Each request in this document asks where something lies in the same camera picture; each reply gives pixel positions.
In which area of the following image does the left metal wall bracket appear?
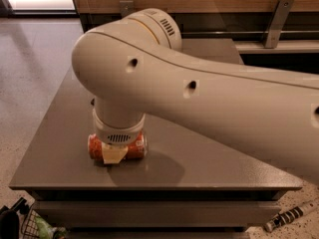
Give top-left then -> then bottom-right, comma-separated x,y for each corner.
120,0 -> 135,18

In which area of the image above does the red coke can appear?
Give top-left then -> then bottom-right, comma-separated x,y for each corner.
88,131 -> 148,161

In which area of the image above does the green bag in basket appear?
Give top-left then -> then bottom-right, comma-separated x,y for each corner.
34,216 -> 67,239

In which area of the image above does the horizontal metal rail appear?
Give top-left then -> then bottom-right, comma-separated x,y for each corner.
181,30 -> 319,40

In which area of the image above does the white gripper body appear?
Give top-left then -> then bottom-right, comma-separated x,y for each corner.
93,111 -> 146,145

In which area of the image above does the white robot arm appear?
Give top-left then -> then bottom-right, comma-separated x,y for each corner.
72,8 -> 319,184

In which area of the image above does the right metal wall bracket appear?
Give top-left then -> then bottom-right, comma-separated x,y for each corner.
263,0 -> 295,49

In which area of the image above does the grey table drawer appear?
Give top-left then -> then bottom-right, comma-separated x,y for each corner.
34,201 -> 279,228

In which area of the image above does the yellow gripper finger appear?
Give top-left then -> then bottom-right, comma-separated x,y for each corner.
102,143 -> 128,164

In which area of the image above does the metal wall bracket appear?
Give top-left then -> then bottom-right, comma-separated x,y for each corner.
263,0 -> 295,49
120,0 -> 135,18

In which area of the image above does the black handle object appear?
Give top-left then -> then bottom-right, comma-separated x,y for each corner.
0,197 -> 30,239

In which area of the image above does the black wire basket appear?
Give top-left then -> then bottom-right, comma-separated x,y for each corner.
20,207 -> 39,239

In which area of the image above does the black white striped tube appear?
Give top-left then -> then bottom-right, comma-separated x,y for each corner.
264,200 -> 318,233

